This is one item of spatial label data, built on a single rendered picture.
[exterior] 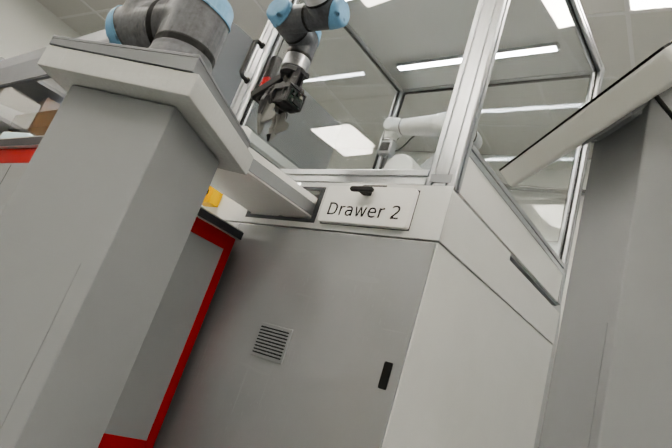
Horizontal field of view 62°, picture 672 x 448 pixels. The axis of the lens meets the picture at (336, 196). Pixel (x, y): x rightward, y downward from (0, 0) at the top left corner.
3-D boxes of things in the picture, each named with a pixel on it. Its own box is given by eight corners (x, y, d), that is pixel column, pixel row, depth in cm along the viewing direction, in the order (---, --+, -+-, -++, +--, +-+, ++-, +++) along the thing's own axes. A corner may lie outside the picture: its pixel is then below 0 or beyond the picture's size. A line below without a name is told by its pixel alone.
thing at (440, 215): (438, 240, 133) (453, 185, 137) (182, 215, 198) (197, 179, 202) (553, 344, 199) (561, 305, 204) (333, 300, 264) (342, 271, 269)
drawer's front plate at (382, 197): (405, 227, 138) (416, 187, 141) (316, 220, 156) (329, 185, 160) (408, 230, 139) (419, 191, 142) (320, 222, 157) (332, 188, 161)
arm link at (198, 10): (187, 26, 96) (214, -33, 101) (134, 34, 103) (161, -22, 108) (228, 70, 105) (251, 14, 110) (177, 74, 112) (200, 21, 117)
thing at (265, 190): (234, 162, 138) (243, 141, 140) (173, 163, 154) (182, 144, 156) (327, 228, 166) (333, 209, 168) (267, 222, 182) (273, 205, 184)
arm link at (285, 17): (302, -10, 146) (322, 19, 155) (268, -4, 152) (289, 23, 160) (294, 14, 143) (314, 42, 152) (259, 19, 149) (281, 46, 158)
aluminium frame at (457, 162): (453, 185, 137) (535, -120, 171) (197, 178, 202) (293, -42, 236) (561, 305, 204) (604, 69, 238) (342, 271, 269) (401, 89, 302)
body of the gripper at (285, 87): (283, 99, 148) (297, 61, 152) (260, 101, 153) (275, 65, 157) (300, 115, 153) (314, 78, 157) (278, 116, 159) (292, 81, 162)
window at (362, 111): (432, 172, 145) (509, -97, 176) (220, 170, 200) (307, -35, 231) (433, 173, 146) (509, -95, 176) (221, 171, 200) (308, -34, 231)
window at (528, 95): (467, 143, 146) (531, -97, 174) (465, 143, 146) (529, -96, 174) (560, 263, 207) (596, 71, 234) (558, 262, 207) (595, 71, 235)
